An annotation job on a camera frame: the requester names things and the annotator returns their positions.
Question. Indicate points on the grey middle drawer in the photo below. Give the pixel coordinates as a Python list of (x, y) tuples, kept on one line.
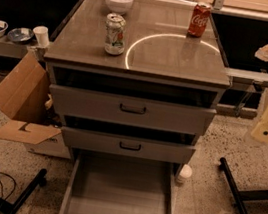
[(125, 145)]

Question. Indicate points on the white green soda can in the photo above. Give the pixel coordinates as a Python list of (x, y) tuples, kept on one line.
[(115, 29)]

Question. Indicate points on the black stand leg right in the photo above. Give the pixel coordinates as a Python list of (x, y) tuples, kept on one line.
[(241, 197)]

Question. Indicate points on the white paper cup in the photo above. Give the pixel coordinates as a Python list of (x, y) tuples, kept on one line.
[(41, 34)]

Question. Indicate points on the white ceramic bowl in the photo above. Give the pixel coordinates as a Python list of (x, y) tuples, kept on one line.
[(119, 6)]

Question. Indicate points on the grey side shelf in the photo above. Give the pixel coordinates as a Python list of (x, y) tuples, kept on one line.
[(247, 77), (11, 49)]

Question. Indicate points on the grey drawer cabinet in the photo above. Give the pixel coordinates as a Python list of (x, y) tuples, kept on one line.
[(160, 62)]

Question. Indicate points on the brown cardboard box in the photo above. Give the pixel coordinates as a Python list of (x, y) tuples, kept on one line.
[(23, 94)]

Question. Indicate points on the grey open bottom drawer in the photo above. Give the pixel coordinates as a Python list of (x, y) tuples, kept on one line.
[(103, 183)]

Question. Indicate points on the blue patterned bowl right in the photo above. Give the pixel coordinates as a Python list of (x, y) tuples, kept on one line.
[(20, 35)]

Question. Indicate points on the red coke can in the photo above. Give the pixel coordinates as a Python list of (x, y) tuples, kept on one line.
[(199, 20)]

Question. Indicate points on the grey top drawer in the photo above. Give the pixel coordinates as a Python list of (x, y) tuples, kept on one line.
[(131, 111)]

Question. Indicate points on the grey side shelf left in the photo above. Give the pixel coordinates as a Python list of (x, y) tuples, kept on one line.
[(11, 49)]

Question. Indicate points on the grey side shelf right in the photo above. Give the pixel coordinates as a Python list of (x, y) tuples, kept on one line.
[(247, 77)]

